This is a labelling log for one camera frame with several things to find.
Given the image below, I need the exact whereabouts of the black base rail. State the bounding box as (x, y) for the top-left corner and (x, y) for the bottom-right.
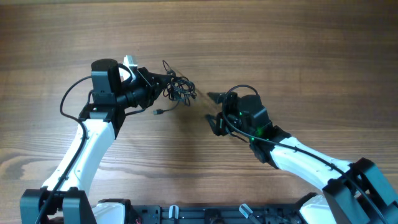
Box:
(99, 198), (312, 224)

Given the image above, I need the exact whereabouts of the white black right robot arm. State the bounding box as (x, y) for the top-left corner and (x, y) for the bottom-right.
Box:
(206, 91), (397, 223)

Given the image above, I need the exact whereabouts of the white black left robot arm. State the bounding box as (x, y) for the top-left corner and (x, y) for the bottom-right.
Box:
(20, 55), (178, 223)

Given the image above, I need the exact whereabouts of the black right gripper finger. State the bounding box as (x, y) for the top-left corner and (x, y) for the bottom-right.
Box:
(205, 113), (227, 136)
(207, 92), (228, 105)

